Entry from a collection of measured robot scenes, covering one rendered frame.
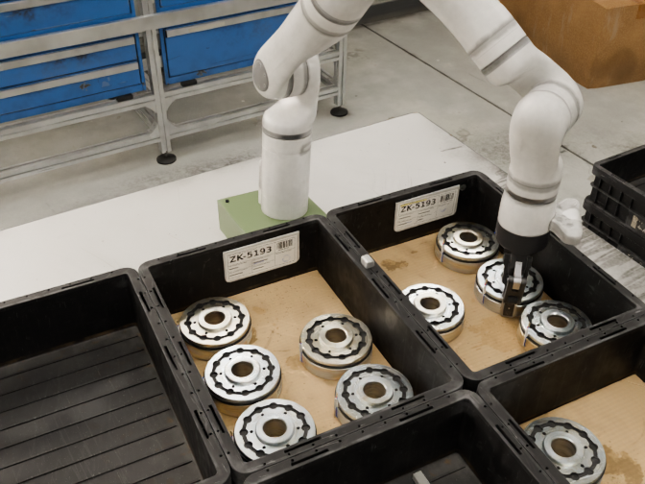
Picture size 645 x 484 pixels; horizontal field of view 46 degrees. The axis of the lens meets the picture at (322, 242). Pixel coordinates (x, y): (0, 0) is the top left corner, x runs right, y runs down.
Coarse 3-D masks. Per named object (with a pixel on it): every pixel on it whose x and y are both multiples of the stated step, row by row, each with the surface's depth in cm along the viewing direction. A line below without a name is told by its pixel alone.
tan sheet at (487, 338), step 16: (416, 240) 129; (432, 240) 129; (384, 256) 126; (400, 256) 126; (416, 256) 126; (432, 256) 126; (400, 272) 122; (416, 272) 123; (432, 272) 123; (448, 272) 123; (400, 288) 119; (448, 288) 119; (464, 288) 119; (464, 304) 116; (480, 304) 116; (464, 320) 114; (480, 320) 114; (496, 320) 114; (512, 320) 114; (464, 336) 111; (480, 336) 111; (496, 336) 111; (512, 336) 111; (464, 352) 108; (480, 352) 108; (496, 352) 108; (512, 352) 108; (480, 368) 106
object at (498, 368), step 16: (464, 176) 127; (480, 176) 127; (400, 192) 123; (416, 192) 124; (496, 192) 124; (336, 208) 119; (352, 208) 119; (336, 224) 116; (352, 240) 113; (560, 240) 113; (576, 256) 110; (384, 272) 107; (592, 272) 108; (624, 288) 104; (640, 304) 102; (416, 320) 99; (608, 320) 99; (624, 320) 99; (432, 336) 97; (576, 336) 97; (448, 352) 94; (528, 352) 94; (544, 352) 94; (464, 368) 92; (496, 368) 92; (512, 368) 93; (464, 384) 92
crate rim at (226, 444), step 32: (288, 224) 116; (320, 224) 117; (192, 256) 110; (352, 256) 109; (384, 288) 104; (192, 384) 90; (448, 384) 90; (384, 416) 86; (224, 448) 82; (288, 448) 83
